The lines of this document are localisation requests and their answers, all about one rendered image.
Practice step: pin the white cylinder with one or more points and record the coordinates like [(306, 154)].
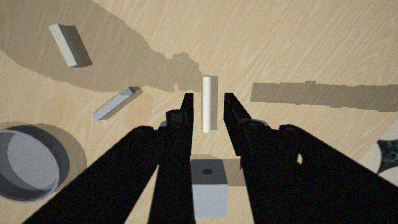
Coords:
[(207, 92)]

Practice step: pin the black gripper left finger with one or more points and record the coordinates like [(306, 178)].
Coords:
[(107, 191)]

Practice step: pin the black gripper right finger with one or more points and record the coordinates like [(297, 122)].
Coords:
[(344, 191)]

